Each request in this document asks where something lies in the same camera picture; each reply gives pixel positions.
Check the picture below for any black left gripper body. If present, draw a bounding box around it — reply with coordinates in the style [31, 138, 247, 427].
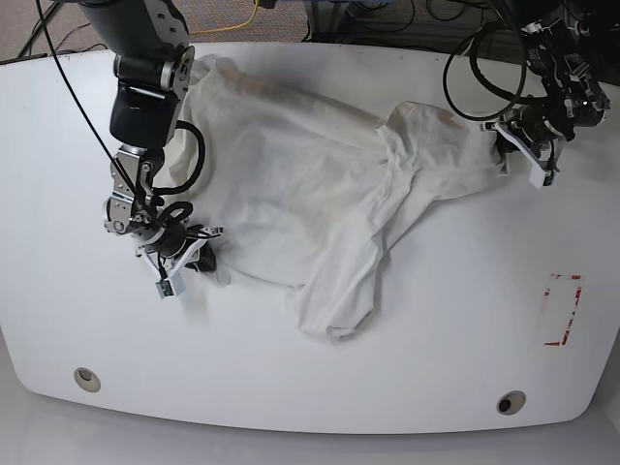
[500, 105, 574, 145]

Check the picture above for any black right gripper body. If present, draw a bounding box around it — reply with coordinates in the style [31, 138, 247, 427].
[138, 221, 225, 261]

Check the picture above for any white t-shirt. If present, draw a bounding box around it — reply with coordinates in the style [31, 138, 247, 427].
[181, 56, 499, 341]

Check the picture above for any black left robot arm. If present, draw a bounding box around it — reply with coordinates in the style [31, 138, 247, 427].
[485, 1, 609, 189]

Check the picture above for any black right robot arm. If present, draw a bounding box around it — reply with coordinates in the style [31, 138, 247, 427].
[79, 0, 216, 273]

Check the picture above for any red tape rectangle marker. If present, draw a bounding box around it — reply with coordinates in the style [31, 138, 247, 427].
[540, 274, 583, 347]

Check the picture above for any left table cable grommet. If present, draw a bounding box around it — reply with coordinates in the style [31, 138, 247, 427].
[74, 367, 102, 393]

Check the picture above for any table cable grommet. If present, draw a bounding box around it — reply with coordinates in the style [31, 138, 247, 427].
[74, 367, 102, 393]
[496, 390, 527, 416]

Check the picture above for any yellow cable on floor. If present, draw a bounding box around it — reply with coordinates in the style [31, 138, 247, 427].
[188, 0, 258, 38]

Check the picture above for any right table cable grommet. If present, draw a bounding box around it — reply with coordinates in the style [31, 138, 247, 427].
[496, 390, 527, 416]

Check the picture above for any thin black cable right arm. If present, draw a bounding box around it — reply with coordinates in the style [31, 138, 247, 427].
[34, 0, 161, 229]

